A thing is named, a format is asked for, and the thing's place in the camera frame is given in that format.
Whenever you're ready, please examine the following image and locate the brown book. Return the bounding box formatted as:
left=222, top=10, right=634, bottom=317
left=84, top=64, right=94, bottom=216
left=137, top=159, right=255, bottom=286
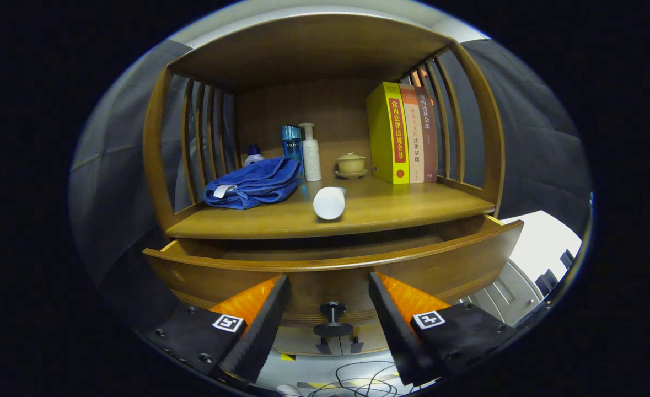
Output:
left=416, top=87, right=438, bottom=183

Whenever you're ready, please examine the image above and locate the white cream tube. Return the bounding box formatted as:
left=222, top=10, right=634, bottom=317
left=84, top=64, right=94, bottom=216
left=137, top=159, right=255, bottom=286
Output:
left=313, top=186, right=347, bottom=221

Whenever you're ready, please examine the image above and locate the yellow black floor tape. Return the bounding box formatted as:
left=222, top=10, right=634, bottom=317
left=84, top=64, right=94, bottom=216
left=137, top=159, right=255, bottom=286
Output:
left=280, top=353, right=400, bottom=389

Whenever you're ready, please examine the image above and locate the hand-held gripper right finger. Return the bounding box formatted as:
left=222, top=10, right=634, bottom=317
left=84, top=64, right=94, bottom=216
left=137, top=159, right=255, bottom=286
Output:
left=369, top=271, right=521, bottom=387

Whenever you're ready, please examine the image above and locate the wooden cabinet door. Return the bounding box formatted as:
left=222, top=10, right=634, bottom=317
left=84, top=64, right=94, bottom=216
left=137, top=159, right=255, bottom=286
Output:
left=272, top=326, right=331, bottom=356
left=330, top=325, right=390, bottom=353

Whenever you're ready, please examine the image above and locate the orange and white book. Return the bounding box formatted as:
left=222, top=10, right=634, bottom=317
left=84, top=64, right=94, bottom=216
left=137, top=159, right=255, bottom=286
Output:
left=399, top=84, right=426, bottom=184

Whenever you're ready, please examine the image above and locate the beige lidded teacup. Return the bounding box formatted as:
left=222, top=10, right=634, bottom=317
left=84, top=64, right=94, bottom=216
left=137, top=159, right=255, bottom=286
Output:
left=336, top=152, right=367, bottom=174

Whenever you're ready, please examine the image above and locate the blue folded towel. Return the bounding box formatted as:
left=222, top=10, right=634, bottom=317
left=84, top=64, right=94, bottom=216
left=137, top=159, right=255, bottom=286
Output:
left=203, top=157, right=303, bottom=210

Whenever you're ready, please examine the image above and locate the wooden drawer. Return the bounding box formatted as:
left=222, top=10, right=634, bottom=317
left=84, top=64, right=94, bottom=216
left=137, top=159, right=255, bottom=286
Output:
left=143, top=215, right=525, bottom=326

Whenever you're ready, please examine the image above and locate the black backdrop cloth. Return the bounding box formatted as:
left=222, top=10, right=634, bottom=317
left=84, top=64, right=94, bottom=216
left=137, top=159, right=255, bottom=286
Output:
left=70, top=37, right=593, bottom=331

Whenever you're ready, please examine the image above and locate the black cable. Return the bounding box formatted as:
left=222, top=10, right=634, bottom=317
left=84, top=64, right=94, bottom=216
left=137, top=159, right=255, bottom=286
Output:
left=308, top=361, right=408, bottom=397

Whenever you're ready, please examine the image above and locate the wooden cabinet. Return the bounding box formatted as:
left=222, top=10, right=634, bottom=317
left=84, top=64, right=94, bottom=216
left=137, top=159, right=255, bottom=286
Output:
left=143, top=14, right=506, bottom=356

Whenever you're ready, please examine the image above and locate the white plastic box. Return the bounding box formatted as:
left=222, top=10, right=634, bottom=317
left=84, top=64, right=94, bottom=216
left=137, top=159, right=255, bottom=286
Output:
left=463, top=211, right=583, bottom=326

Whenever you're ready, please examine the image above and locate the black drawer knob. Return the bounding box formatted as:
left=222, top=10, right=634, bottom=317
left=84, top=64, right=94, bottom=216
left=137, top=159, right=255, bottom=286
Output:
left=313, top=302, right=354, bottom=338

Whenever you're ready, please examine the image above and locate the white pump bottle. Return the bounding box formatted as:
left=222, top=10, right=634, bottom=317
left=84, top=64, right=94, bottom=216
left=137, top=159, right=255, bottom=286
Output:
left=299, top=122, right=323, bottom=183

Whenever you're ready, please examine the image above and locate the thick yellow book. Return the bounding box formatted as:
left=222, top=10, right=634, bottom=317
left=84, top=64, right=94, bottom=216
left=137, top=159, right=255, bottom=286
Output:
left=366, top=82, right=410, bottom=185

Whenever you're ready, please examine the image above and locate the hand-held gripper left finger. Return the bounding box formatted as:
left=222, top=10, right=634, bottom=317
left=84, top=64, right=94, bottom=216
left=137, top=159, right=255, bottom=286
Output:
left=146, top=274, right=291, bottom=385

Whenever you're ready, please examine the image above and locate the wooden countertop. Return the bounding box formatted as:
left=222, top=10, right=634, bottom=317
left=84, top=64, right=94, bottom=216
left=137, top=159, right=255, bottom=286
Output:
left=166, top=175, right=496, bottom=240

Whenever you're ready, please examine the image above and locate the blue translucent bottle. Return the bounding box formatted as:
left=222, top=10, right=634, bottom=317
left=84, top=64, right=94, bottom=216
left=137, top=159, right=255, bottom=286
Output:
left=281, top=125, right=304, bottom=183

